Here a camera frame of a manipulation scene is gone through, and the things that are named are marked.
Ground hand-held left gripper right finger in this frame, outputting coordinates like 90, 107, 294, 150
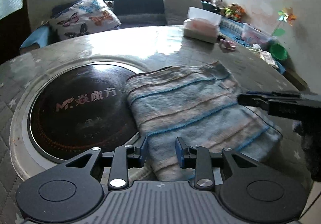
176, 137, 259, 190

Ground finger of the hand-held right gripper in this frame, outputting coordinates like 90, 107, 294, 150
244, 90, 303, 99
237, 94, 271, 110

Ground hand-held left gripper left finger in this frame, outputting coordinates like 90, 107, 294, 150
66, 136, 148, 190

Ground blue striped garment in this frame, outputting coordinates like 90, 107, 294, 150
123, 60, 282, 182

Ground person's right forearm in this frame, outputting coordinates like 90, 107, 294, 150
293, 120, 321, 182

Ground grey quilted star tablecloth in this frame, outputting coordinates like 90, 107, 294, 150
0, 26, 321, 224

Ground plastic wrapped packet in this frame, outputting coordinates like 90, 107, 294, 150
259, 49, 279, 69

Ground green plastic bucket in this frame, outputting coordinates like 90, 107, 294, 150
268, 41, 288, 61

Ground small pink object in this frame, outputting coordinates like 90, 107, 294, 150
221, 39, 237, 50

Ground clear plastic box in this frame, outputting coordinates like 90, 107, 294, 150
241, 23, 272, 46

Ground round built-in induction cooktop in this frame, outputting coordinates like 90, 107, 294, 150
10, 55, 151, 182

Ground colourful pinwheel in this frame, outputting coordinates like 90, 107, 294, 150
271, 7, 297, 37

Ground orange tiger plush toy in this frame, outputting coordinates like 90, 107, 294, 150
233, 6, 246, 23

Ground white tissue box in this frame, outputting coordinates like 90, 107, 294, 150
183, 7, 222, 44

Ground stuffed toys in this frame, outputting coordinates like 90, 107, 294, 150
224, 3, 239, 19

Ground black and white plush toy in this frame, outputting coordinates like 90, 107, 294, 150
211, 0, 224, 13

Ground grey cushion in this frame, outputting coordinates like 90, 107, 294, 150
163, 0, 203, 26

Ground teal window bench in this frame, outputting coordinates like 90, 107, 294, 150
50, 0, 286, 74

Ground butterfly print pillow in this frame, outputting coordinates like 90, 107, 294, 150
49, 0, 122, 41

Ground blue pillow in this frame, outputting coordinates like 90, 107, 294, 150
19, 24, 51, 50

